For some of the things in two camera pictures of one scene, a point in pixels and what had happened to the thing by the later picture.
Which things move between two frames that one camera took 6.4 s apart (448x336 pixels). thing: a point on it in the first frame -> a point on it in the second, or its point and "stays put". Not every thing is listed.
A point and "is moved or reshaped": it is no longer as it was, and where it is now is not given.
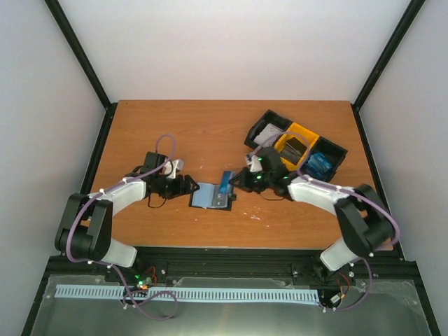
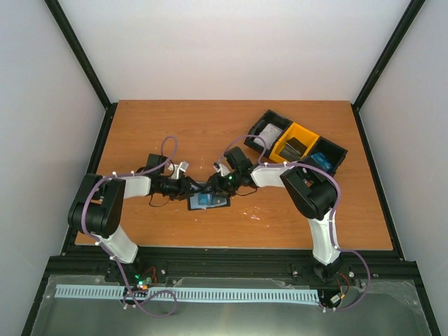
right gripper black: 243,184 -> 216,185
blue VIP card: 226,187 is moved or reshaped
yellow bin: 304,136 stays put
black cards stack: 293,150 stays put
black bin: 334,153 stays put
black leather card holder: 209,196 stays put
